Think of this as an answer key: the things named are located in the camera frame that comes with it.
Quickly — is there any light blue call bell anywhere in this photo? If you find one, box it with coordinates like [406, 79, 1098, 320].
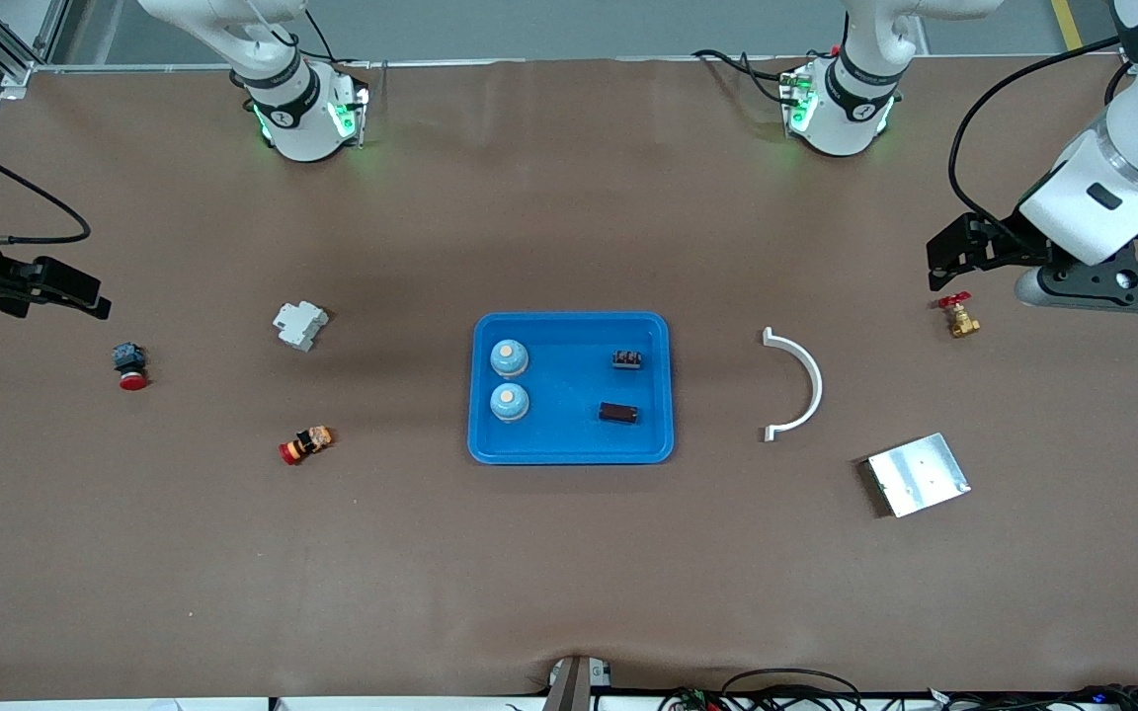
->
[489, 339, 530, 379]
[489, 382, 530, 424]

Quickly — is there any red pushbutton blue base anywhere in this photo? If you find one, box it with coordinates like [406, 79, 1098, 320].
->
[113, 342, 149, 392]

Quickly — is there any white curved plastic arc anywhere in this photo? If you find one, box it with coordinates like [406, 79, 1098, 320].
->
[762, 327, 824, 442]

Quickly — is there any silver metal plate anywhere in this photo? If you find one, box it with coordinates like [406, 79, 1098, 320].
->
[865, 433, 972, 518]

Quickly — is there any white circuit breaker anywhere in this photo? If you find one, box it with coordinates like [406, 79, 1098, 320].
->
[273, 300, 330, 353]

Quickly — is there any blue plastic tray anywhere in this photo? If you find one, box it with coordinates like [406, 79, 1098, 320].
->
[467, 312, 676, 466]

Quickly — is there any brown table cover mat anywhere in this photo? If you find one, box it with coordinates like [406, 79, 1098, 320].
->
[0, 54, 1138, 702]

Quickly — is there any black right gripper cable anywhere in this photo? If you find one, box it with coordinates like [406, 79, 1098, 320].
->
[0, 126, 93, 245]

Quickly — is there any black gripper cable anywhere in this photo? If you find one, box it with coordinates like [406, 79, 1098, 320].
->
[946, 38, 1138, 253]
[0, 126, 93, 245]

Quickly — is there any brass valve red handle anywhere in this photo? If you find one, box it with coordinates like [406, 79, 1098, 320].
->
[935, 292, 982, 340]

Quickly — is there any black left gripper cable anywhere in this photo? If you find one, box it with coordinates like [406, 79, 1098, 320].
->
[946, 38, 1138, 253]

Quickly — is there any aluminium frame post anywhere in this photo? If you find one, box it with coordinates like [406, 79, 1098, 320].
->
[0, 0, 71, 90]

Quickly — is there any red pushbutton yellow ring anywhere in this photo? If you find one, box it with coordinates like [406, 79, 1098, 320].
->
[279, 426, 335, 466]

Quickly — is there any black left base cable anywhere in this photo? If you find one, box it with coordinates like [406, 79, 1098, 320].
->
[692, 47, 799, 105]

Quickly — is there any black base cable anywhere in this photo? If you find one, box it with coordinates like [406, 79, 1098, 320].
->
[692, 47, 799, 105]
[278, 5, 338, 65]

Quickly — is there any black right base cable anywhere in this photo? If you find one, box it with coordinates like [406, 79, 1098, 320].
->
[278, 5, 338, 65]

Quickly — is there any black looped cable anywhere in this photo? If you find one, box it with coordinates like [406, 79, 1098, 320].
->
[722, 669, 861, 711]

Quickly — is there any tangled cable bundle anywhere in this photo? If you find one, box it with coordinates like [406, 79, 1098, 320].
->
[658, 684, 1138, 711]

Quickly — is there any grey metal clamp bracket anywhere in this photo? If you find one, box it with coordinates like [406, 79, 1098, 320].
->
[544, 655, 614, 711]

